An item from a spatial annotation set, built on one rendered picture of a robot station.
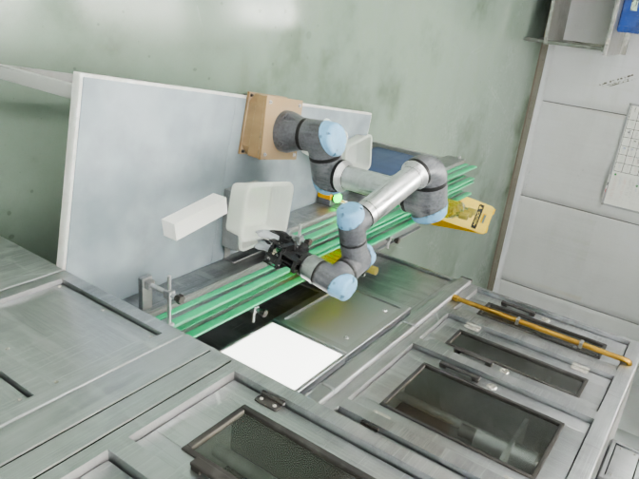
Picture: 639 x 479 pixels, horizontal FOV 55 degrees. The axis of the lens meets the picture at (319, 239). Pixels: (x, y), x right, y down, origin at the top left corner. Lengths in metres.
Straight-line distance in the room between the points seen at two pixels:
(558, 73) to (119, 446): 7.27
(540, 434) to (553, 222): 6.29
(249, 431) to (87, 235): 0.86
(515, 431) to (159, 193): 1.33
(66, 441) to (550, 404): 1.53
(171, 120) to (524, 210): 6.73
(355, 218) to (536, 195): 6.68
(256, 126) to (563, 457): 1.43
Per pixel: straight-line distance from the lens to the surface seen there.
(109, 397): 1.34
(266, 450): 1.24
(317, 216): 2.55
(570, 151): 8.03
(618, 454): 2.50
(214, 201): 2.13
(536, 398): 2.23
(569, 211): 8.16
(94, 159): 1.83
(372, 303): 2.50
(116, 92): 1.84
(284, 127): 2.18
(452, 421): 2.02
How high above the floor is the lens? 2.18
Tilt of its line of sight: 30 degrees down
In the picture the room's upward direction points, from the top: 110 degrees clockwise
